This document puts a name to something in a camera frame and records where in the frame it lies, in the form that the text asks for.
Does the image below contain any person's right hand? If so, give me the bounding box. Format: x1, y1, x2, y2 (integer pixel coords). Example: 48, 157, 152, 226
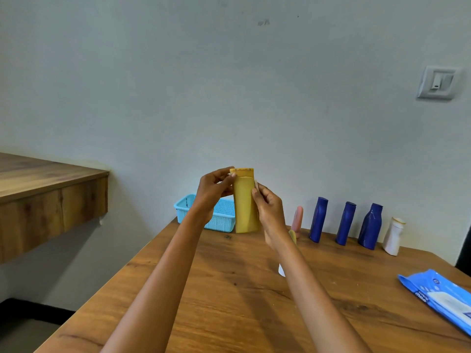
251, 181, 291, 251

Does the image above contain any person's left hand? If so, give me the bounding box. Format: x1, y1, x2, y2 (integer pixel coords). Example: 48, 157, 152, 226
191, 166, 237, 225

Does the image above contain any pink bottle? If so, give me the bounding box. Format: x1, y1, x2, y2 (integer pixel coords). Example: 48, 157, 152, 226
290, 206, 304, 239

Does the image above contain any yellow bottle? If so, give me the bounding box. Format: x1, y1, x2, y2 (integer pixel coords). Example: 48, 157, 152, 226
229, 168, 262, 234

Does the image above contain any light blue plastic basket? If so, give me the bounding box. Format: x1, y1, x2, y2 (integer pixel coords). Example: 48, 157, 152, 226
173, 194, 236, 233

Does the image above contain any beige bottle with white cap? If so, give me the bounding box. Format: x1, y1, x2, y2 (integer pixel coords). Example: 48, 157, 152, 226
278, 229, 297, 277

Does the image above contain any slim dark blue bottle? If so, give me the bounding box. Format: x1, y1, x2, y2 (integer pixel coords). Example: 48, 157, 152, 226
309, 197, 329, 244
335, 202, 357, 247

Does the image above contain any wide dark blue bottle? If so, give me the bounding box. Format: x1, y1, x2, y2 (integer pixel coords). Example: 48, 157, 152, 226
357, 203, 384, 251

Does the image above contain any blue wet wipes pack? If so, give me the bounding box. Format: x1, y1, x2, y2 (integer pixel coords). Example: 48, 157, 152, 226
397, 269, 471, 337

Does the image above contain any person's right forearm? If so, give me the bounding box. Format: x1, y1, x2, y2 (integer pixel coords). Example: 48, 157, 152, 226
264, 235, 372, 353

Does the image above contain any person's left forearm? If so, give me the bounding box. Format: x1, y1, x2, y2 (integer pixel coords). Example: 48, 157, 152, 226
101, 215, 212, 353

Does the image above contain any wooden table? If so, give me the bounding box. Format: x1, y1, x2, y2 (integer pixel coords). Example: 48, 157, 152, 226
35, 216, 471, 353

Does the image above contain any wooden side desk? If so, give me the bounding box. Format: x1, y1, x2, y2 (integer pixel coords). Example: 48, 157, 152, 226
0, 152, 110, 264

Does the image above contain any black door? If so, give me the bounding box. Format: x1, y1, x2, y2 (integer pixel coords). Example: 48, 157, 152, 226
455, 224, 471, 278

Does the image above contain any grey wall light switch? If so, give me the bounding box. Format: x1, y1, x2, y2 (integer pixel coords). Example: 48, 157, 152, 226
416, 65, 461, 101

